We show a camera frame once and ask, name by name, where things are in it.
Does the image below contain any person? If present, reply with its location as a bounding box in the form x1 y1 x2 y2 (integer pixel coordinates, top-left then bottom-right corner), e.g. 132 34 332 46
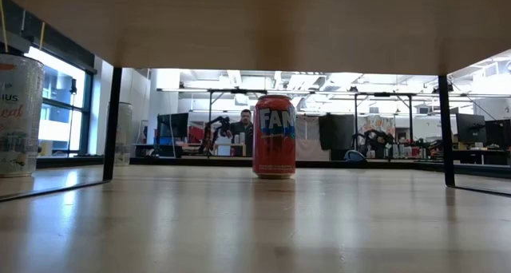
230 109 255 157

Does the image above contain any black metal gantry frame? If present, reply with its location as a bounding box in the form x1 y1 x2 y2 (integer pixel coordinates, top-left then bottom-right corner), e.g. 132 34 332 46
354 91 415 146
206 88 269 159

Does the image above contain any wooden shelf with black legs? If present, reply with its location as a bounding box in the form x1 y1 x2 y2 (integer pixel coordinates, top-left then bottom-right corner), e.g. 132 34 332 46
0 0 511 204

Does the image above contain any red white banner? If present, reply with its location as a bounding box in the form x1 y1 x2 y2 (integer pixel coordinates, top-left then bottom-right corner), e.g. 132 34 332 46
188 120 208 142

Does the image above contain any pale hanging cloth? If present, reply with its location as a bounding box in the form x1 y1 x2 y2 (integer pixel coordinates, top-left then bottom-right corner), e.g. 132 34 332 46
295 113 331 161

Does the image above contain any small background wooden shelf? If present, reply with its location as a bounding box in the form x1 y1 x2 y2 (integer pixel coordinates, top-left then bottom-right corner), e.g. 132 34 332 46
213 143 248 157

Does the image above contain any red Fanta soda can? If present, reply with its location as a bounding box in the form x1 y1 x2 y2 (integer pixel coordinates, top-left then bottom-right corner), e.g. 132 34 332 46
252 93 297 180

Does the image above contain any black aluminium table frame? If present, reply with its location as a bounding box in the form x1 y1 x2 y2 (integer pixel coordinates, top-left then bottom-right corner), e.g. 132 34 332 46
35 155 511 180

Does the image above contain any large black panel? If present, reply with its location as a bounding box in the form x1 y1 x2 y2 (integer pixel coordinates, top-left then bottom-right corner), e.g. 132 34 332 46
318 113 356 161

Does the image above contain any dark background desk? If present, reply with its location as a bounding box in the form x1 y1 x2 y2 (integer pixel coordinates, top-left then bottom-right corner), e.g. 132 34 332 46
453 147 511 166

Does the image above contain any blue grey dome object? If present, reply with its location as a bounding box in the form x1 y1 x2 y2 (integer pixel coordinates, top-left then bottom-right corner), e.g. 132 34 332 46
345 148 367 163

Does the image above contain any window with dark frame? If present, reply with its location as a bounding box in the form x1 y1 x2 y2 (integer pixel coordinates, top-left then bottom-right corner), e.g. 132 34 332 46
23 45 97 157

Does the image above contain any black tripod stand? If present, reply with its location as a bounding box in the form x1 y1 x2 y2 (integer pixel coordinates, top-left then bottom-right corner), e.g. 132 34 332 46
67 77 79 156

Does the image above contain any black computer monitor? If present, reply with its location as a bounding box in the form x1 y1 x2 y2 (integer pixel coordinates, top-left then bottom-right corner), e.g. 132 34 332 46
156 112 190 140
455 113 488 147
485 119 511 150

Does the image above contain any white Celsius slim can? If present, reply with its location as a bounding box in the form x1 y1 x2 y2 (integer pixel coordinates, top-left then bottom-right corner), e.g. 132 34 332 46
0 53 46 179
105 101 133 167

